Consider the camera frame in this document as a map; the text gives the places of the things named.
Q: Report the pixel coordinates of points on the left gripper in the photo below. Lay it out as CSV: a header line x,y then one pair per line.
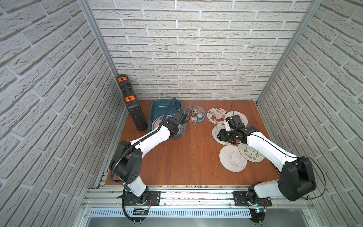
x,y
177,131

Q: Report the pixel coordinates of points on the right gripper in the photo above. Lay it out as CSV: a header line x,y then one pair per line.
x,y
221,137

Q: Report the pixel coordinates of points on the white pink sketch coaster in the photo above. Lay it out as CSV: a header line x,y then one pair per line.
x,y
242,116

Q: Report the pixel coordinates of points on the white butterfly coaster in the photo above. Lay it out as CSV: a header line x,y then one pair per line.
x,y
215,132

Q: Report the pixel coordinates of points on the floral pink coaster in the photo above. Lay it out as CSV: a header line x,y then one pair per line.
x,y
217,115

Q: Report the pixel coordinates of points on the teal storage box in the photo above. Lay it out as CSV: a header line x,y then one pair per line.
x,y
163,107

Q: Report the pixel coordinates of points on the white dog face coaster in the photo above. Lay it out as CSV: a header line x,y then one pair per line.
x,y
250,153

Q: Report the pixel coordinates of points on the pink piglet coaster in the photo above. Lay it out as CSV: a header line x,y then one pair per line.
x,y
231,159

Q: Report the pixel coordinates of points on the lavender bear coaster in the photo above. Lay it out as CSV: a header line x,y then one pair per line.
x,y
158,121

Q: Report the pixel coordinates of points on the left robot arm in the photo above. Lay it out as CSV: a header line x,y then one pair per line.
x,y
126,163

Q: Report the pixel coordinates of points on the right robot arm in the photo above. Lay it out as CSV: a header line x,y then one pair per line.
x,y
296,173

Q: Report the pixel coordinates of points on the blue cartoon animals coaster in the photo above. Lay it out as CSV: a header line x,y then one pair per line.
x,y
196,114

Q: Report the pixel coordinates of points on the black orange tool case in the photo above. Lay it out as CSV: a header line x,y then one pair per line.
x,y
132,103

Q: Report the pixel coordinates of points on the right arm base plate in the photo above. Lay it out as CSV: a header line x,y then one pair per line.
x,y
249,199

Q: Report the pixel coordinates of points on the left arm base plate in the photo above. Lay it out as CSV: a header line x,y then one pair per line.
x,y
147,198

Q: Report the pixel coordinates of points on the aluminium rail frame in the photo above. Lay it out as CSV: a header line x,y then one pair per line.
x,y
170,201

